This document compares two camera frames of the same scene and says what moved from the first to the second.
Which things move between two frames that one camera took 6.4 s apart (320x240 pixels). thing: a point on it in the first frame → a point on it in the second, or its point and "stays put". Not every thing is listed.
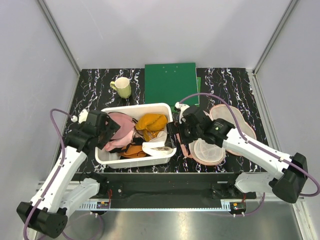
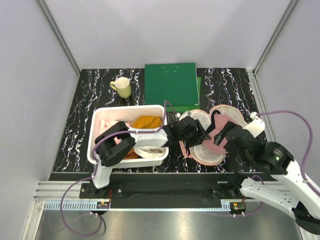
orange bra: x=151 y=123 stays put
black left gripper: x=112 y=128 → x=199 y=135
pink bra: x=124 y=136 → x=221 y=121
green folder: x=169 y=83 stays put
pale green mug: x=122 y=85 stays put
